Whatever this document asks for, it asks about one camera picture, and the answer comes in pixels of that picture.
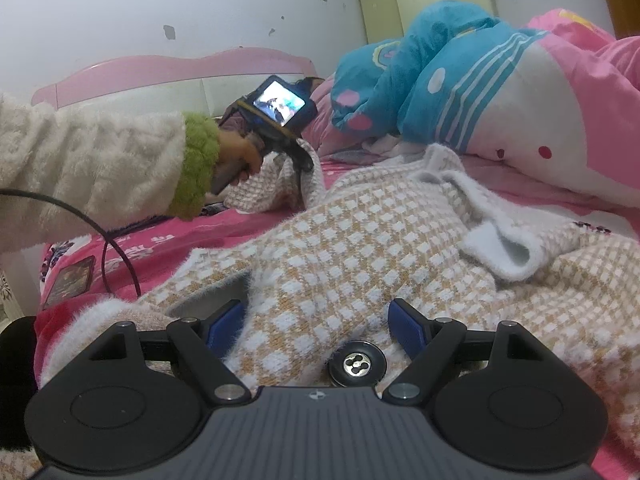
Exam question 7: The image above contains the grey white striped cloth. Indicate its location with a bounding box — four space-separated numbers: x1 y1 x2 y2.
329 134 426 166

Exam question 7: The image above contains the white fleece sleeve forearm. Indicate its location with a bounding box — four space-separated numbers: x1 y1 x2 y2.
1 94 233 229

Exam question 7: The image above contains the beige houndstooth knit cardigan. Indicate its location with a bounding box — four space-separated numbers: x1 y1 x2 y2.
37 146 639 452

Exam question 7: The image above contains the dark maroon garment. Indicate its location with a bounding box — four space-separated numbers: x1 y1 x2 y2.
294 76 324 96

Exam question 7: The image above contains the black cable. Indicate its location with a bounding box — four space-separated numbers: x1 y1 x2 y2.
0 186 177 306

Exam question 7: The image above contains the blue pink cartoon quilt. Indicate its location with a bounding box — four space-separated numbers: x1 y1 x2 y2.
303 0 639 207

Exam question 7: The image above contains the pink white headboard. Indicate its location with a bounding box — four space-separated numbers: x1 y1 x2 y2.
32 47 317 116

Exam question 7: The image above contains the person left hand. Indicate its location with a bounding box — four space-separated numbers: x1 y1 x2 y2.
214 130 262 184

